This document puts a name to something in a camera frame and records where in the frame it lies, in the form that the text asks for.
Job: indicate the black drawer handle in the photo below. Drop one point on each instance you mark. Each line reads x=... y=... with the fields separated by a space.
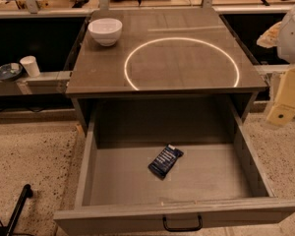
x=182 y=223

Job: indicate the white paper cup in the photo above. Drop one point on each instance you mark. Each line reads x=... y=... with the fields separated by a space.
x=30 y=64

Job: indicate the right grey side shelf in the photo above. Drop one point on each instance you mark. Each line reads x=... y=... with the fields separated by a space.
x=266 y=71

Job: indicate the low grey side shelf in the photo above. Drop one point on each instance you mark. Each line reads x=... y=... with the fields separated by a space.
x=45 y=83

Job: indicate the white ceramic bowl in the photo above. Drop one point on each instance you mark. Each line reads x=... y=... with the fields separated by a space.
x=105 y=31

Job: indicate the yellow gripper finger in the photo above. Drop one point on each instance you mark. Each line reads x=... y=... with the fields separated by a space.
x=269 y=38
x=282 y=109

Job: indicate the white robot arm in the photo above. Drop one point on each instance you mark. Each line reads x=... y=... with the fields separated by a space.
x=282 y=36

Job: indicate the blue rxbar blueberry wrapper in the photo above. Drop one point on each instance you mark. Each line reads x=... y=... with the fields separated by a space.
x=164 y=162

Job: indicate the open grey top drawer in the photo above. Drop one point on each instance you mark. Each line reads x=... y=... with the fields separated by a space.
x=219 y=177

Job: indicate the black pole on floor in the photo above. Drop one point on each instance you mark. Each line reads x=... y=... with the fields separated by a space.
x=8 y=230

